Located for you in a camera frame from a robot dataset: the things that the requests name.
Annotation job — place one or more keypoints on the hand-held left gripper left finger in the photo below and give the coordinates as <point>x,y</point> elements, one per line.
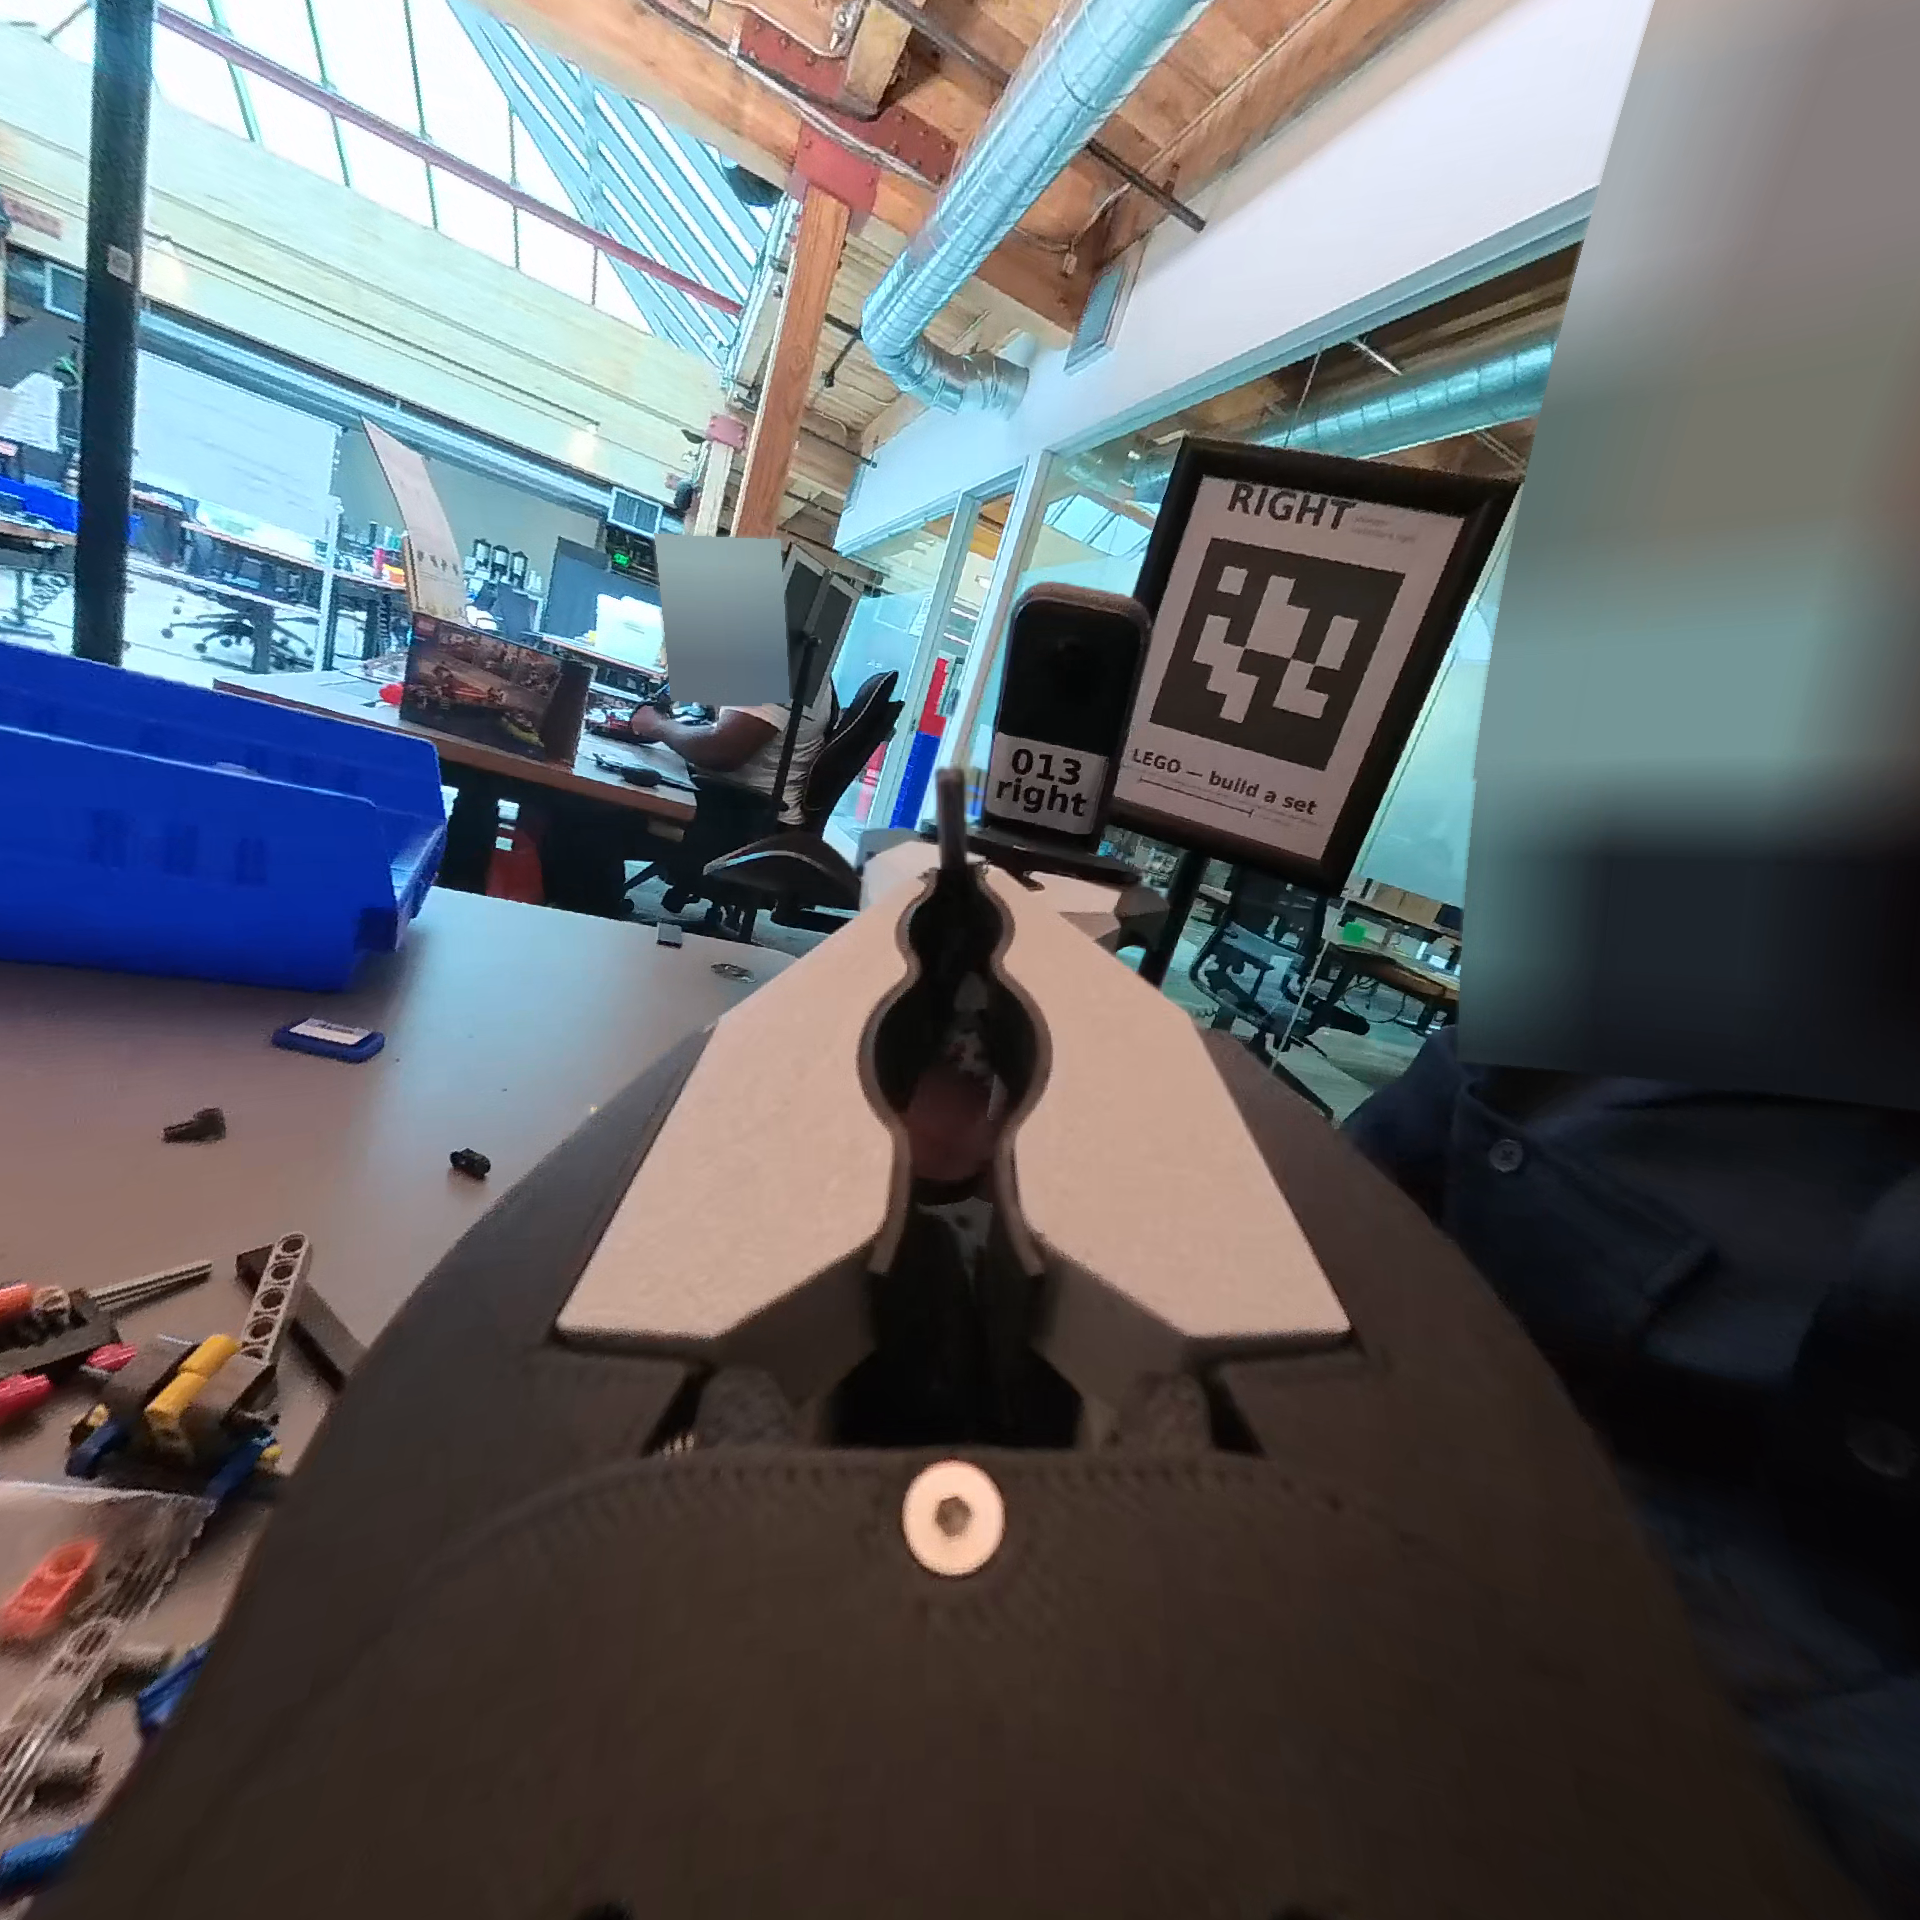
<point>724,1202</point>

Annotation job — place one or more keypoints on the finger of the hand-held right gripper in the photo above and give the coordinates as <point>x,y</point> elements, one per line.
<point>898,871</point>
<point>1080,908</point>

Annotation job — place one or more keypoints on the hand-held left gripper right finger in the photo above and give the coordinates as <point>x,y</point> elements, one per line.
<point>1187,1202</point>

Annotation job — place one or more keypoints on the black lego connector grey axle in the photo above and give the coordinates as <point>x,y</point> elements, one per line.
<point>953,828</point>

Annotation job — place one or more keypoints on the long black lego beam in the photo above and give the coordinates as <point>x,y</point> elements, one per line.
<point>323,1330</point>

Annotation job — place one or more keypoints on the yellow grey lego assembly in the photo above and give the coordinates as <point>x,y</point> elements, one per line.
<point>176,1398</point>

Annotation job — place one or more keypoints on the small printed lego box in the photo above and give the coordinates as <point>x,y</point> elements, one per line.
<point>495,700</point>

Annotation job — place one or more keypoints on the small black lego piece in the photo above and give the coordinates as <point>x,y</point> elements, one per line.
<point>198,1125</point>

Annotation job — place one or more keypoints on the small black red lego assembly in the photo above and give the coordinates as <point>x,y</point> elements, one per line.
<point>60,1330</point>

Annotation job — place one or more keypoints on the orange lego connector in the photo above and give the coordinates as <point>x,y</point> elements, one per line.
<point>40,1597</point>

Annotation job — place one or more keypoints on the person's right hand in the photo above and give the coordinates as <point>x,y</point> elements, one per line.
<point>953,1111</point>

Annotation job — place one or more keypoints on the black office chair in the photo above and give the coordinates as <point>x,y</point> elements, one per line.
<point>815,840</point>
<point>1257,975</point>

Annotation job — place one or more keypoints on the black framed sign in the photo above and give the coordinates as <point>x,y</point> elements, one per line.
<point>1306,657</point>

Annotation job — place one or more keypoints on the black monitor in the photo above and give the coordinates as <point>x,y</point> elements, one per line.
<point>822,628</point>

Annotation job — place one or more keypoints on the red plastic object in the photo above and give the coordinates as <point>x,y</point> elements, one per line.
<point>521,861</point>

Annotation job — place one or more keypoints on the small blue white box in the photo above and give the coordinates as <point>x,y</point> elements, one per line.
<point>332,1032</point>

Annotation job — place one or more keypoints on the person's torso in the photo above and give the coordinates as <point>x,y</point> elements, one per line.
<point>1654,1344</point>

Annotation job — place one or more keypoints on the blue plastic bin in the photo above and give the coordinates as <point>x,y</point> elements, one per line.
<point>198,840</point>

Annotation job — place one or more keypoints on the pile of clear plastic bags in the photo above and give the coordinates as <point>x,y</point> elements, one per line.
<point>92,1655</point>

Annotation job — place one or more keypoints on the wooden desk black frame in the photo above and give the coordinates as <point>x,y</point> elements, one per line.
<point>607,763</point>

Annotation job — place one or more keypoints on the silver air duct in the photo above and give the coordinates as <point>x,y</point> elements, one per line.
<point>1020,160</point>

